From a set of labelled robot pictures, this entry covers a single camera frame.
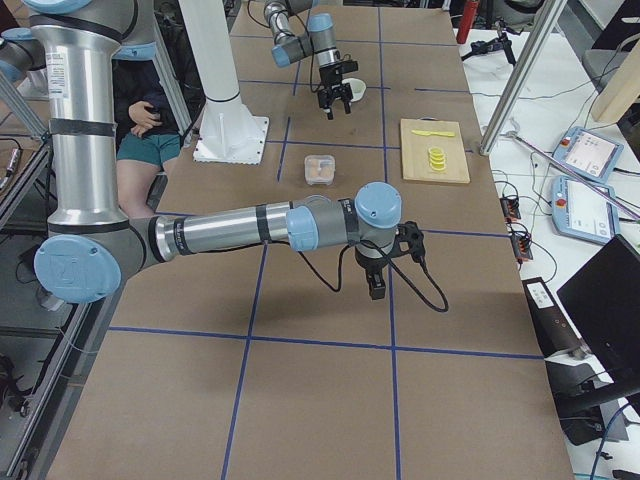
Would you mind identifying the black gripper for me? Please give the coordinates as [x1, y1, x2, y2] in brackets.
[355, 246, 390, 300]
[317, 60, 359, 120]

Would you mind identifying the clear plastic egg box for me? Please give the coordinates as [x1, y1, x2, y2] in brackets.
[304, 155, 335, 185]

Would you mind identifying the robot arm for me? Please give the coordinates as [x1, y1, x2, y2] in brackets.
[29, 1, 401, 303]
[263, 1, 358, 120]

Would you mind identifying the white bowl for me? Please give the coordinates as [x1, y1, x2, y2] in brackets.
[342, 77, 367, 102]

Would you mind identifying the yellow plastic knife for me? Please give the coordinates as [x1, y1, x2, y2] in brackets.
[411, 129, 456, 138]

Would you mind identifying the bamboo cutting board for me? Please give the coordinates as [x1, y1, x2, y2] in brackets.
[400, 119, 470, 184]

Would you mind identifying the red cylinder bottle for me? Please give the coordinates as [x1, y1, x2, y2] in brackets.
[456, 0, 479, 45]

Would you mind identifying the reacher grabber stick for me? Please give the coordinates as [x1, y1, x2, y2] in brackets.
[503, 130, 640, 224]

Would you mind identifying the seated person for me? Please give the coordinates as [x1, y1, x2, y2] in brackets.
[113, 60, 181, 218]

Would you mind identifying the teach pendant near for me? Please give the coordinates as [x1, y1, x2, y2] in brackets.
[551, 176, 620, 245]

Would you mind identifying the teach pendant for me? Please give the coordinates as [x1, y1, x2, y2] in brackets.
[551, 176, 620, 245]
[553, 127, 623, 184]

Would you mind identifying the black laptop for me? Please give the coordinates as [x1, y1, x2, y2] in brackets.
[557, 235, 639, 374]

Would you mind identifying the teach pendant far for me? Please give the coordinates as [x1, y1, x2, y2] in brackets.
[553, 127, 623, 184]

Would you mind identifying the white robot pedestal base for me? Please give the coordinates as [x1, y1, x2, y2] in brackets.
[180, 0, 269, 165]

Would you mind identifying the aluminium frame post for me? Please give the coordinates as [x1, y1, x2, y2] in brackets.
[479, 0, 567, 156]

